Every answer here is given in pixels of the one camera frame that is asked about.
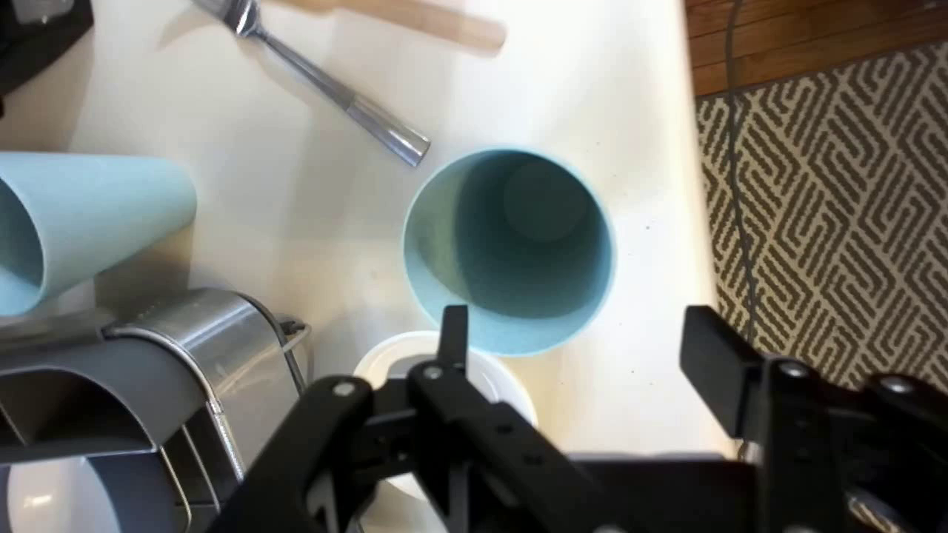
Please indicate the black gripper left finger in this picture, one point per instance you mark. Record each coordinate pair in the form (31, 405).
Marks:
(290, 456)

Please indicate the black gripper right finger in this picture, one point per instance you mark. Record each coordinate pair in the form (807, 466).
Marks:
(721, 370)

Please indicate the light blue plastic cup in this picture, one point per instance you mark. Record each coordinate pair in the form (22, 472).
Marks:
(446, 256)
(108, 210)

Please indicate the small white bowl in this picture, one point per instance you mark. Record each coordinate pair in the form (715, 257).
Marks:
(381, 352)

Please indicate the stainless steel container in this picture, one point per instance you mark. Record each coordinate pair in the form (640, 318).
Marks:
(216, 336)

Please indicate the grey patterned rug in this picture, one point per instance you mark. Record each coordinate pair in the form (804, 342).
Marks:
(849, 216)

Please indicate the grey dish rack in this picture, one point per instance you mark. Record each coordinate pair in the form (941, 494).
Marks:
(70, 393)

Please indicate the white dish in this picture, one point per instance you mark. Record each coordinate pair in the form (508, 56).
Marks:
(38, 497)

